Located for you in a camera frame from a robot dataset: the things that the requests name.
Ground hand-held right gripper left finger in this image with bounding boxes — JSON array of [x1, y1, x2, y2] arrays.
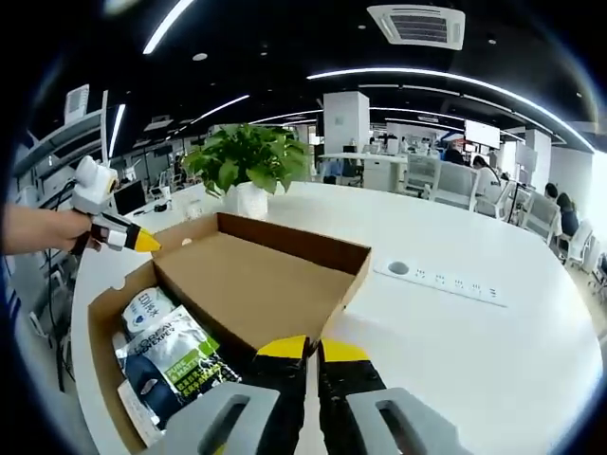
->
[[160, 334, 310, 455]]

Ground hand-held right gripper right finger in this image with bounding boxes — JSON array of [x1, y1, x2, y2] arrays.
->
[[316, 338, 470, 455]]

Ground brown cardboard shoe box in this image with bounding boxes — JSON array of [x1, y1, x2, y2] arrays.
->
[[87, 211, 374, 454]]

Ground person's left hand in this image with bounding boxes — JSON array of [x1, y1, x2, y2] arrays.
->
[[31, 207, 94, 257]]

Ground black computer monitor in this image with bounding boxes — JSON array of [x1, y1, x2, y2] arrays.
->
[[113, 179, 148, 217]]

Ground white storage shelf rack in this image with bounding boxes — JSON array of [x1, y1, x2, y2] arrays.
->
[[11, 84, 127, 191]]

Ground potted green plant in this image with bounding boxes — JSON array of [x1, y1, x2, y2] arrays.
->
[[182, 123, 312, 220]]

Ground small white blue carton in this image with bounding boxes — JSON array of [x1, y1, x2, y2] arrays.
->
[[116, 378, 167, 447]]

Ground white table socket strip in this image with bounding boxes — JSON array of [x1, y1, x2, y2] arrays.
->
[[373, 258, 508, 308]]

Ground short ceiling light strip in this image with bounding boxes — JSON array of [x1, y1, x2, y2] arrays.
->
[[141, 0, 195, 56]]

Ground long curved ceiling light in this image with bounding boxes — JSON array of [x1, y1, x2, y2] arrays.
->
[[306, 69, 597, 153]]

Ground ceiling air conditioner vent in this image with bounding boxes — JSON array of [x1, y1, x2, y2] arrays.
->
[[366, 4, 467, 52]]

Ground black cable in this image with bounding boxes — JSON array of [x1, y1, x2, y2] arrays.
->
[[46, 178, 78, 212]]

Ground wall display screen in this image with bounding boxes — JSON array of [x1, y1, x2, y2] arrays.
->
[[464, 118, 502, 149]]

